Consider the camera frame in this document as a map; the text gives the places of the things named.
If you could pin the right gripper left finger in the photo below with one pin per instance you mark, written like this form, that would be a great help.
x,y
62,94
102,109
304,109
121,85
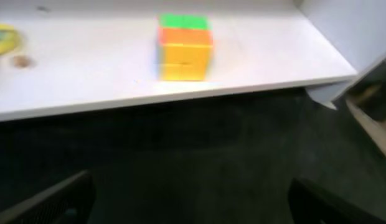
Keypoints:
x,y
62,202

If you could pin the yellow rattle drum toy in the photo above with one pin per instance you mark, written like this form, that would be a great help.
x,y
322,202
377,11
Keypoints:
x,y
3,40

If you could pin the white shelf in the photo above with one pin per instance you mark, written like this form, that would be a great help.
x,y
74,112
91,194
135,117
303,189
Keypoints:
x,y
87,71

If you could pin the many-coloured puzzle cube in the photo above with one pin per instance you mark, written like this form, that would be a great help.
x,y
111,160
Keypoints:
x,y
185,56

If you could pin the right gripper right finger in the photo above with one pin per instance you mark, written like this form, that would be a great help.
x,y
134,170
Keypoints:
x,y
317,205

